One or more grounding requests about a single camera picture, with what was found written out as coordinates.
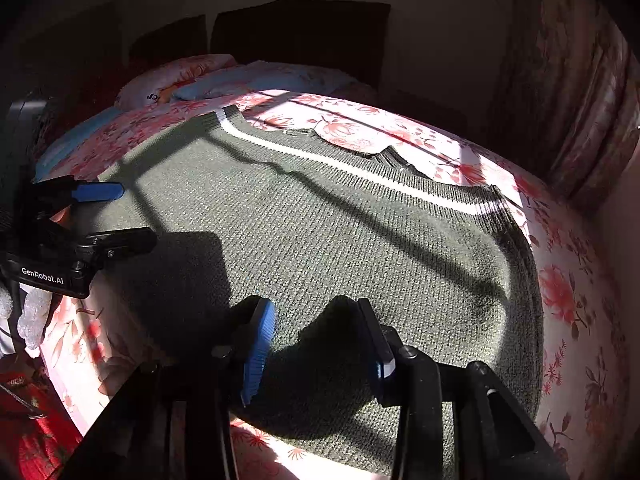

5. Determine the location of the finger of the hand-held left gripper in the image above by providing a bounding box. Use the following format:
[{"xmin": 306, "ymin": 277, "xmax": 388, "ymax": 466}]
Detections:
[
  {"xmin": 34, "ymin": 175, "xmax": 126, "ymax": 218},
  {"xmin": 75, "ymin": 226, "xmax": 158, "ymax": 261}
]

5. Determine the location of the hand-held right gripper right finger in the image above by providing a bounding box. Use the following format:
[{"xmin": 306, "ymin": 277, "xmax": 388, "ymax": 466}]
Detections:
[{"xmin": 357, "ymin": 299, "xmax": 571, "ymax": 480}]

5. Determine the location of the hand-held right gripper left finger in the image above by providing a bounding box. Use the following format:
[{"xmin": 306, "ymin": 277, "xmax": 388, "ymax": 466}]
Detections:
[{"xmin": 60, "ymin": 296, "xmax": 277, "ymax": 480}]

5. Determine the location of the green knit sweater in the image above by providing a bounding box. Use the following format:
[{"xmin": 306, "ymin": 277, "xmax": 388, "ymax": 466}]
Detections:
[{"xmin": 97, "ymin": 105, "xmax": 546, "ymax": 477}]

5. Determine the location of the person's left hand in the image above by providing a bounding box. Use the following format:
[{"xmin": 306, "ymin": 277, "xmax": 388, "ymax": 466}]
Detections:
[{"xmin": 0, "ymin": 282, "xmax": 54, "ymax": 352}]

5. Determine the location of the small light blue cushion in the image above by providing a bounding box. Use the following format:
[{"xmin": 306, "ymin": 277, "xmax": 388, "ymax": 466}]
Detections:
[{"xmin": 34, "ymin": 109, "xmax": 123, "ymax": 182}]

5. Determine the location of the floral cartoon pillow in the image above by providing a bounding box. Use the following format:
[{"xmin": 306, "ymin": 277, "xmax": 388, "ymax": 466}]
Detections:
[{"xmin": 115, "ymin": 54, "xmax": 237, "ymax": 109}]

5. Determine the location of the small dark wooden headboard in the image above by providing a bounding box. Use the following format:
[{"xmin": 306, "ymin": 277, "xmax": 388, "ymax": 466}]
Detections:
[{"xmin": 129, "ymin": 15, "xmax": 209, "ymax": 63}]

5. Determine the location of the person's red floral clothing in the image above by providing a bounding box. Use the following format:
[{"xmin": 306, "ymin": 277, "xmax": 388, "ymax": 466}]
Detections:
[{"xmin": 0, "ymin": 355, "xmax": 84, "ymax": 480}]

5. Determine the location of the blue cartoon pillow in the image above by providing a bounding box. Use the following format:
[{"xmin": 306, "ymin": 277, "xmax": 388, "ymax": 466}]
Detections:
[{"xmin": 175, "ymin": 61, "xmax": 353, "ymax": 102}]

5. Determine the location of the pink floral bed quilt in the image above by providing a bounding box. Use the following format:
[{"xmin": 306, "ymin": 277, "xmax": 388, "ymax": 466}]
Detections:
[{"xmin": 37, "ymin": 87, "xmax": 640, "ymax": 480}]

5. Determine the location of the large dark wooden headboard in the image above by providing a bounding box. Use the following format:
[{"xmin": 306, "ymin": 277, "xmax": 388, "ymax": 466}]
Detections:
[{"xmin": 210, "ymin": 0, "xmax": 392, "ymax": 92}]

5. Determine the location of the floral curtain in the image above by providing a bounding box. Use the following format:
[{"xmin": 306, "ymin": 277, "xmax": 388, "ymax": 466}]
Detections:
[{"xmin": 492, "ymin": 0, "xmax": 640, "ymax": 212}]

